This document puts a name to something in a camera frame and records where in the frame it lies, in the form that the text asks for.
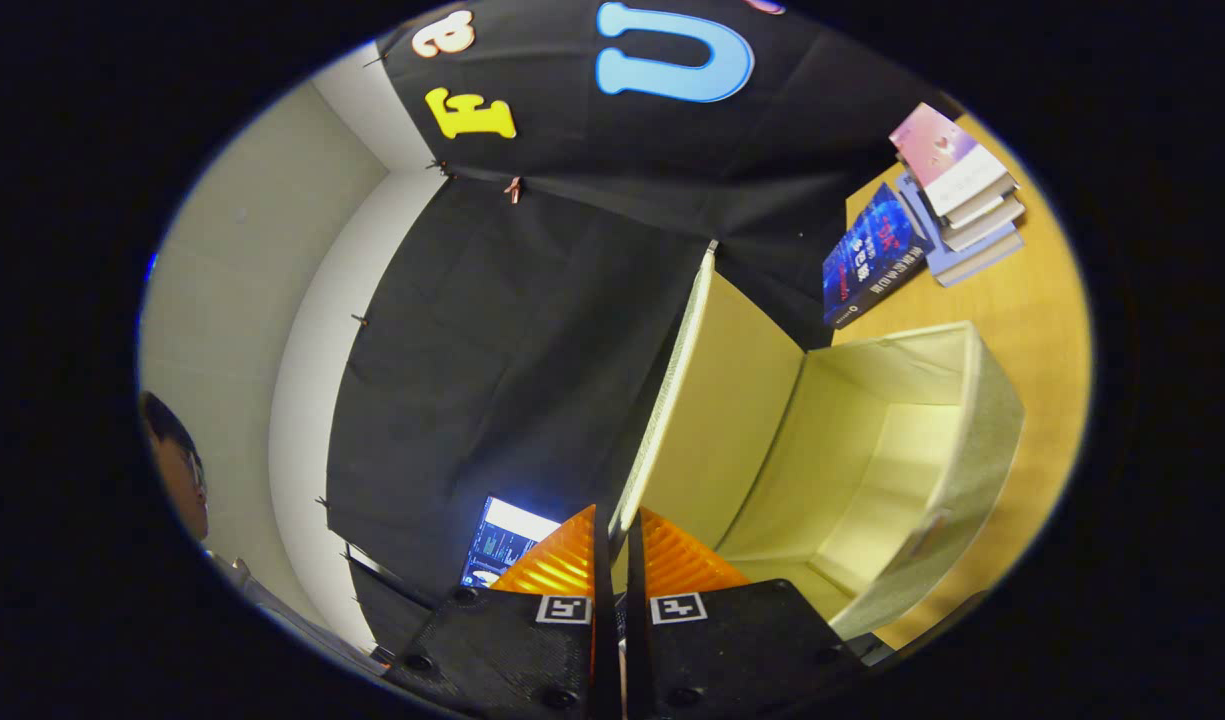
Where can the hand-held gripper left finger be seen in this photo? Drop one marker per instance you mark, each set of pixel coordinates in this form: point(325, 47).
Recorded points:
point(602, 650)

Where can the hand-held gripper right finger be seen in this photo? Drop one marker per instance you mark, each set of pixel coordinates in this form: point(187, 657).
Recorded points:
point(637, 650)

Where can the beige fabric storage box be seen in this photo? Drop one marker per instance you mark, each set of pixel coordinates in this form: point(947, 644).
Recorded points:
point(872, 470)

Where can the laptop screen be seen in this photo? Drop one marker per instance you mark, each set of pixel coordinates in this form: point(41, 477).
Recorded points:
point(507, 545)

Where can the black backdrop cloth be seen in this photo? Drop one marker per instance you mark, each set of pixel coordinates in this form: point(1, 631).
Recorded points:
point(502, 350)

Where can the dark blue book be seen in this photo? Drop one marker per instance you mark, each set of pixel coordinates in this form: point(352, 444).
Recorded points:
point(872, 255)

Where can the red clip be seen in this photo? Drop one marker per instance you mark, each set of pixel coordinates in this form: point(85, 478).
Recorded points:
point(514, 190)

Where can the pale blue book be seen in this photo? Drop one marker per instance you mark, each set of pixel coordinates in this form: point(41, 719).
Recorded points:
point(962, 265)

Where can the grey paperback book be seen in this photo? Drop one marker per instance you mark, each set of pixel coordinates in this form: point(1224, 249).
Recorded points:
point(987, 225)

